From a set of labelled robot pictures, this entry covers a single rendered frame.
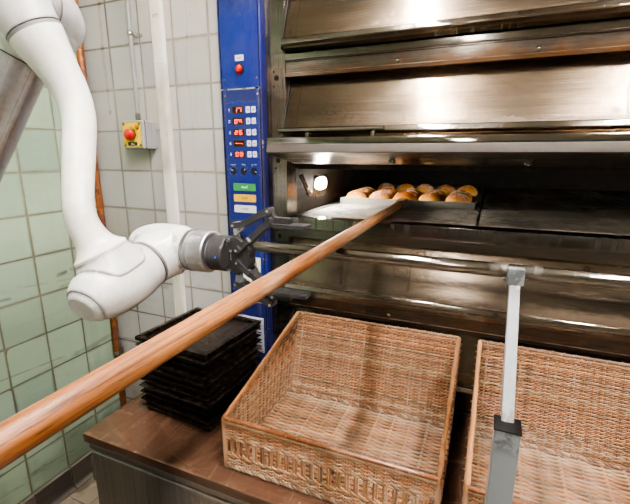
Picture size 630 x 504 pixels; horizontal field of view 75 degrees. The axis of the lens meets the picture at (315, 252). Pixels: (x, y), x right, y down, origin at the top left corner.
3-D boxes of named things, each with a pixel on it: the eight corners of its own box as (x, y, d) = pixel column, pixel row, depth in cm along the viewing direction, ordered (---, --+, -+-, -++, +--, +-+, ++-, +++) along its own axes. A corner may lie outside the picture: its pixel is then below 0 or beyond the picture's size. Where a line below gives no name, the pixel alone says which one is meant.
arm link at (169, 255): (212, 259, 96) (175, 290, 85) (159, 253, 101) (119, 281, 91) (201, 217, 91) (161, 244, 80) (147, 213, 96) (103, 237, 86)
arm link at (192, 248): (207, 264, 94) (229, 267, 92) (180, 275, 86) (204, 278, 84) (205, 225, 92) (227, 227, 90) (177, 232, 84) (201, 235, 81)
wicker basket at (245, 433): (297, 378, 153) (296, 308, 146) (456, 414, 132) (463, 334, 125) (219, 468, 109) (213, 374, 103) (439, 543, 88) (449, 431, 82)
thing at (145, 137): (138, 148, 161) (135, 122, 159) (158, 148, 157) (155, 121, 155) (123, 148, 155) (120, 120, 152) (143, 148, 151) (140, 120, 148)
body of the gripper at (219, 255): (224, 229, 89) (261, 232, 86) (226, 267, 91) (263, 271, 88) (202, 235, 82) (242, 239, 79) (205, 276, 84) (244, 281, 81)
